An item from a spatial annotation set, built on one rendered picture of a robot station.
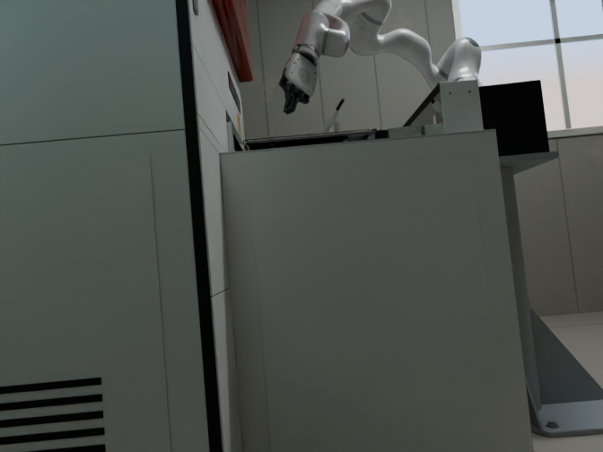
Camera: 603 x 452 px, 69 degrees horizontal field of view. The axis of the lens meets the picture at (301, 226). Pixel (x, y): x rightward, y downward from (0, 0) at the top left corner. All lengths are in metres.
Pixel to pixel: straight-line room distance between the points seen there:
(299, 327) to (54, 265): 0.49
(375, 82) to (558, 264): 1.79
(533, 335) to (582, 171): 2.12
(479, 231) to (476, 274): 0.10
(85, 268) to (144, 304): 0.12
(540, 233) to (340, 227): 2.60
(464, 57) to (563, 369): 1.15
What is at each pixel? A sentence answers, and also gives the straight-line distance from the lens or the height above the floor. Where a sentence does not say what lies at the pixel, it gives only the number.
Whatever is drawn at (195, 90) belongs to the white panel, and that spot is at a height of 0.89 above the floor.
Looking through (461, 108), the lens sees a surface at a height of 0.89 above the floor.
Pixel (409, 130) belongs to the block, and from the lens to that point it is 1.31.
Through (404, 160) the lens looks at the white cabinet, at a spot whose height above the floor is 0.77.
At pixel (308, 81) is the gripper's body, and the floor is 1.07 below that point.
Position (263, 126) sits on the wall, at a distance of 3.25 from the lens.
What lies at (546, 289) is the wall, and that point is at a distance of 3.49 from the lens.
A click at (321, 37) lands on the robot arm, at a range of 1.41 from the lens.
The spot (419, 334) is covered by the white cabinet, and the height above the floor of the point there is 0.38.
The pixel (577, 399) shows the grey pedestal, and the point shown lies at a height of 0.02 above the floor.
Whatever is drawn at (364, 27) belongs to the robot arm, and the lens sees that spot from 1.81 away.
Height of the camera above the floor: 0.58
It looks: 3 degrees up
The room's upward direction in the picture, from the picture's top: 5 degrees counter-clockwise
